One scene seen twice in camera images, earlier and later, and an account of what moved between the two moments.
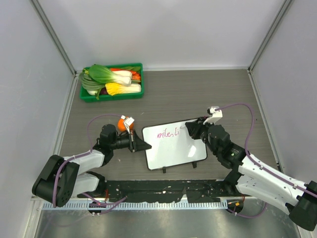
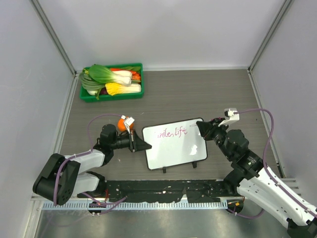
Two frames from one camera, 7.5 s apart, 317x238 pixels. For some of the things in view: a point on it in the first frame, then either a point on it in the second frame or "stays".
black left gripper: [135, 143] stays
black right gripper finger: [194, 129] -> [204, 127]
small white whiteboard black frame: [172, 145] stays
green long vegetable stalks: [89, 84] stays
